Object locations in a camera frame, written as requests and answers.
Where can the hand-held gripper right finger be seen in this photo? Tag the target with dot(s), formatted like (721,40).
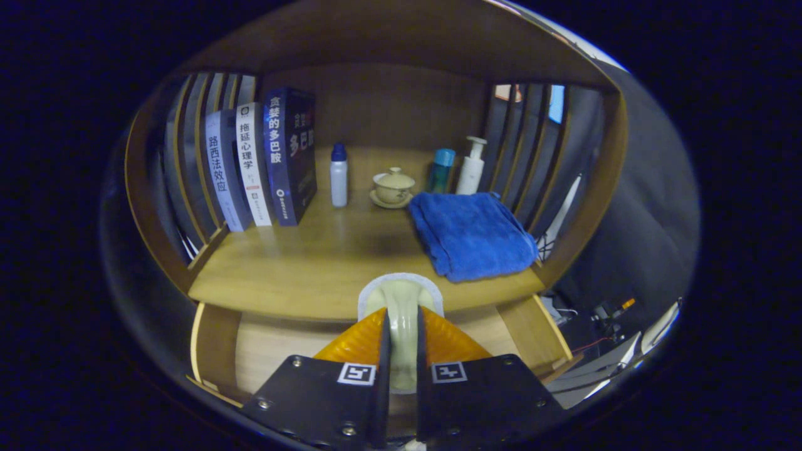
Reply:
(482,401)

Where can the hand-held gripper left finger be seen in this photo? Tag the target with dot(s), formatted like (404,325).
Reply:
(326,401)

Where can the wooden drawer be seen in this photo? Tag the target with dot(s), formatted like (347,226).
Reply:
(269,351)

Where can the pale green scrub brush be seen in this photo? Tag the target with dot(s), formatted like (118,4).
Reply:
(402,326)

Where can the wooden countertop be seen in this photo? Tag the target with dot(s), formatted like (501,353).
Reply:
(313,263)

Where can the wooden cabinet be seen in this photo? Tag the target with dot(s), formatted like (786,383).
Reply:
(388,37)

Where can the white machine base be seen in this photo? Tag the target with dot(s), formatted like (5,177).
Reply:
(601,369)

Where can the black device with orange part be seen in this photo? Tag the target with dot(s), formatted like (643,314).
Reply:
(611,310)

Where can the blue folded towel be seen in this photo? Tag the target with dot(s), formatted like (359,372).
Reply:
(476,235)

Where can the white bottle with blue cap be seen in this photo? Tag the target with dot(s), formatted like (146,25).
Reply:
(338,181)

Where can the beige lidded teacup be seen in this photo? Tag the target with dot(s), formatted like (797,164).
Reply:
(393,188)

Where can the white pump bottle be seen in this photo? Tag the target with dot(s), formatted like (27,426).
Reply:
(470,172)

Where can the teal bottle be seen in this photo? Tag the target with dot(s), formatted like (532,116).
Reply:
(440,172)

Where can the dark blue book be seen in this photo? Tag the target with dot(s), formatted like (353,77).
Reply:
(285,156)

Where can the light grey-blue book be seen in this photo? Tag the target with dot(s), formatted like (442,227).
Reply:
(222,175)

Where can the white book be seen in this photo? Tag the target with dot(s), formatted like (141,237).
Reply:
(252,163)

